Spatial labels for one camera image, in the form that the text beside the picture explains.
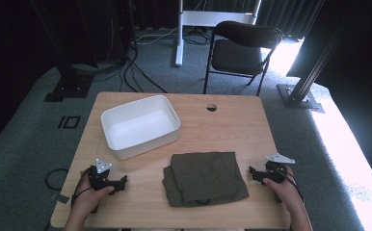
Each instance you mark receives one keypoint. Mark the grey tape piece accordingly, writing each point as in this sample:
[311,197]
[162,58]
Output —
[63,198]

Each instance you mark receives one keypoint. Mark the white plastic bin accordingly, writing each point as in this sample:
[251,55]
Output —
[139,128]

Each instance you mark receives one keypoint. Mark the person's right hand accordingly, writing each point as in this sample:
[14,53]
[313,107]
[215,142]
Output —
[283,192]

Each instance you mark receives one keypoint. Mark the black folding chair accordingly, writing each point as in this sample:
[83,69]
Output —
[238,54]

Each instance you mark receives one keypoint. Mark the black metal post with plate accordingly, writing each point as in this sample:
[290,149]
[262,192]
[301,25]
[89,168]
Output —
[299,96]

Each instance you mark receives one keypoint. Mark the person's left hand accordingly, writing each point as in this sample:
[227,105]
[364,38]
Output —
[89,199]

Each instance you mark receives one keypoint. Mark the dark equipment rack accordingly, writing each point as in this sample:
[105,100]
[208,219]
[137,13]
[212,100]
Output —
[110,29]

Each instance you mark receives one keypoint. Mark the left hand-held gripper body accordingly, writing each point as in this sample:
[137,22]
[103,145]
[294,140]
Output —
[100,174]

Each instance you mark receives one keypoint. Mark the black stand with square base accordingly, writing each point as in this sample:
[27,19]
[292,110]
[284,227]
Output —
[70,86]

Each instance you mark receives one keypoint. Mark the white metal stand frame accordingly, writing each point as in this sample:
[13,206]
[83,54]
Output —
[206,17]

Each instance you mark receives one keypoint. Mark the olive green pants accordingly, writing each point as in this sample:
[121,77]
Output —
[203,179]

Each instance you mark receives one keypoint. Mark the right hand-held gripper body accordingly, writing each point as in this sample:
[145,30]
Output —
[275,170]

